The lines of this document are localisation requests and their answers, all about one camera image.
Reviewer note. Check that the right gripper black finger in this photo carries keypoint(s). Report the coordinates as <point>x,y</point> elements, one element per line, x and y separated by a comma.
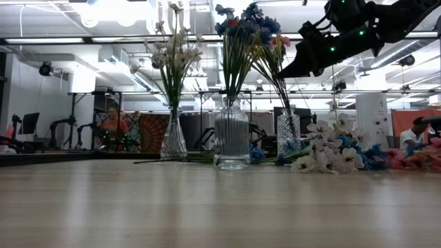
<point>298,69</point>

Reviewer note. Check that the white artificial flower bunch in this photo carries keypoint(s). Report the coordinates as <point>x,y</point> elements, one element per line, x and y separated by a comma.
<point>171,89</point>
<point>320,162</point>
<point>177,82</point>

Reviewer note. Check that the ribbed clear glass vase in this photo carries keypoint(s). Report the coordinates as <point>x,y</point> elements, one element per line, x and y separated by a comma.
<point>231,137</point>

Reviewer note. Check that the background black robot arm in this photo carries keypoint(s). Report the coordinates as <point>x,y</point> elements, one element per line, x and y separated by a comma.
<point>82,132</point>
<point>55,125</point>

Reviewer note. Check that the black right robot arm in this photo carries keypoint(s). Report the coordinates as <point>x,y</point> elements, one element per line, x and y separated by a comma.
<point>379,20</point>

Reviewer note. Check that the diamond-cut clear glass vase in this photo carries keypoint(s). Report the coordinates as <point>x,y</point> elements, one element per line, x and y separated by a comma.
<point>288,132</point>

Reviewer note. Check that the conical clear glass vase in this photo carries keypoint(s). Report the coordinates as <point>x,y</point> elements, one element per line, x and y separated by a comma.
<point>173,144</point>

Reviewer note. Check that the black monitor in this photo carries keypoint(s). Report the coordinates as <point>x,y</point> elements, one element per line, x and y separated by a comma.
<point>305,120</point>
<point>29,123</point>

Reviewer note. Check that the white pillar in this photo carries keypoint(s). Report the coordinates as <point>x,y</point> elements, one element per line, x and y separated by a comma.
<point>372,117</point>

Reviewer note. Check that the orange partition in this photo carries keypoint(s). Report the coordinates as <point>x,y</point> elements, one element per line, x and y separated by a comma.
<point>403,120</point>

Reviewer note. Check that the person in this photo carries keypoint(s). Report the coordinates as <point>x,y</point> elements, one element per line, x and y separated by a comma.
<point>113,125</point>
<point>411,136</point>

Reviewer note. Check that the orange fan-pattern panel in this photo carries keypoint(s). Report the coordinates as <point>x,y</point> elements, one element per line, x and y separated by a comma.
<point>151,132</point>

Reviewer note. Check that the long ceiling light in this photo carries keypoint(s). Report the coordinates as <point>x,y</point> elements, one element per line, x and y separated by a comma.
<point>44,40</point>

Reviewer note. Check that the black ceiling camera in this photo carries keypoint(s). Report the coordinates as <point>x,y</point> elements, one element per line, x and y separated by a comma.
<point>407,60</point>
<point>45,69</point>

